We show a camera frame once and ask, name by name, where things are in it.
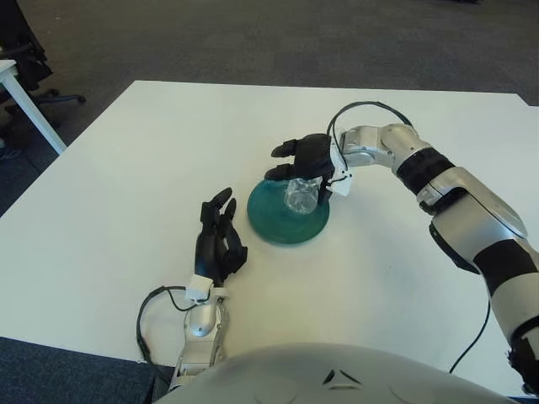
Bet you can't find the grey robot torso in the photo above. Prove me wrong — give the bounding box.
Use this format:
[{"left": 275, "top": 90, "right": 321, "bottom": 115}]
[{"left": 153, "top": 343, "right": 519, "bottom": 404}]

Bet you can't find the black office chair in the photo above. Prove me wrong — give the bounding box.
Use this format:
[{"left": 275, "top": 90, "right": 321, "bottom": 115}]
[{"left": 0, "top": 0, "right": 87, "bottom": 140}]

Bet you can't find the white side table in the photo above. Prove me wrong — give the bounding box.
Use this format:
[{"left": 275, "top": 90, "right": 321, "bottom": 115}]
[{"left": 0, "top": 59, "right": 67, "bottom": 155}]

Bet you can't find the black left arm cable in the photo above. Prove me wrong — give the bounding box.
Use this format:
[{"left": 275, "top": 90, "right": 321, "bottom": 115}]
[{"left": 135, "top": 285, "right": 199, "bottom": 365}]

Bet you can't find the green round plate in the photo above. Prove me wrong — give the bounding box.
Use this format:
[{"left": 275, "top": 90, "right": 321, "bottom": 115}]
[{"left": 247, "top": 176, "right": 332, "bottom": 247}]

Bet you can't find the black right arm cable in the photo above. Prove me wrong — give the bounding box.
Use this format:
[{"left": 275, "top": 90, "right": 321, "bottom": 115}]
[{"left": 327, "top": 99, "right": 493, "bottom": 375}]

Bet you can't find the clear bottle with blue cap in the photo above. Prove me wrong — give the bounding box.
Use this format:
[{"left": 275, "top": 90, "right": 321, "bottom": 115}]
[{"left": 284, "top": 176, "right": 323, "bottom": 215}]

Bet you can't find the white right wrist connector box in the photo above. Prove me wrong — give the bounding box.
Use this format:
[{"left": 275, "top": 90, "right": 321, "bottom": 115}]
[{"left": 329, "top": 145, "right": 354, "bottom": 198}]

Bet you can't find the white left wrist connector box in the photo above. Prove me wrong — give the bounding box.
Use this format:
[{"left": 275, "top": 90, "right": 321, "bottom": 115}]
[{"left": 184, "top": 274, "right": 214, "bottom": 303}]

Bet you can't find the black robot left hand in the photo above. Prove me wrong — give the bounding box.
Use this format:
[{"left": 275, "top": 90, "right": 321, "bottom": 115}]
[{"left": 194, "top": 187, "right": 249, "bottom": 284}]

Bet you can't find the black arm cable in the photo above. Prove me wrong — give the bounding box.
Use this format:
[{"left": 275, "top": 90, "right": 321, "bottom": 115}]
[
  {"left": 135, "top": 285, "right": 199, "bottom": 365},
  {"left": 327, "top": 99, "right": 493, "bottom": 375}
]

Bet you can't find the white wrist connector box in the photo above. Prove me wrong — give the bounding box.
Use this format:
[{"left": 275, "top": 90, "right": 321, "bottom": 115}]
[
  {"left": 329, "top": 145, "right": 354, "bottom": 198},
  {"left": 184, "top": 274, "right": 214, "bottom": 303}
]

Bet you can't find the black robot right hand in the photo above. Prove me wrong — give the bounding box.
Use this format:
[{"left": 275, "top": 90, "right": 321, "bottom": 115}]
[{"left": 264, "top": 133, "right": 338, "bottom": 203}]

